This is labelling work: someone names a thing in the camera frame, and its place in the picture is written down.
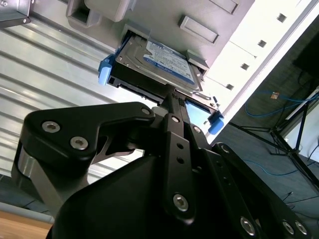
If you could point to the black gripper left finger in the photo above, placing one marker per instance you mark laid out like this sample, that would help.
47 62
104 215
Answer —
74 124

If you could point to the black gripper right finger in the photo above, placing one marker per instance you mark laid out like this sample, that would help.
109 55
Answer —
249 194

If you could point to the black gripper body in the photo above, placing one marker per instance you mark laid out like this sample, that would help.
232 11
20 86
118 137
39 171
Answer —
112 206

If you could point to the hard disk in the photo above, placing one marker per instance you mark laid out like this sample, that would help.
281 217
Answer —
139 67

